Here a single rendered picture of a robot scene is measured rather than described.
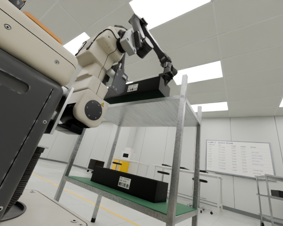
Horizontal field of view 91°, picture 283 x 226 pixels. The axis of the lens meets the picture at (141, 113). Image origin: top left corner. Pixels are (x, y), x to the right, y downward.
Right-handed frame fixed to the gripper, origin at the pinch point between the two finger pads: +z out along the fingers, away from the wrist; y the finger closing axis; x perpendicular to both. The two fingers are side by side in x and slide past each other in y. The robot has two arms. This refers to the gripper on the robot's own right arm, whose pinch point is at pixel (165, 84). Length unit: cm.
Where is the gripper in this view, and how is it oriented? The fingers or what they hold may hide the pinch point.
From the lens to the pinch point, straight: 105.6
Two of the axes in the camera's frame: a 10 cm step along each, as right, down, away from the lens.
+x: -5.4, -4.1, -7.4
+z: -1.8, 9.1, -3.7
